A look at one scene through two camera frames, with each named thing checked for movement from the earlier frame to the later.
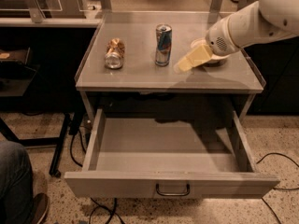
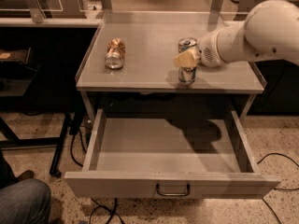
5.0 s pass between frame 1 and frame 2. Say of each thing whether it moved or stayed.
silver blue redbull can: moved
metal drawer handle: stayed
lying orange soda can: stayed
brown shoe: moved
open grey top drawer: stayed
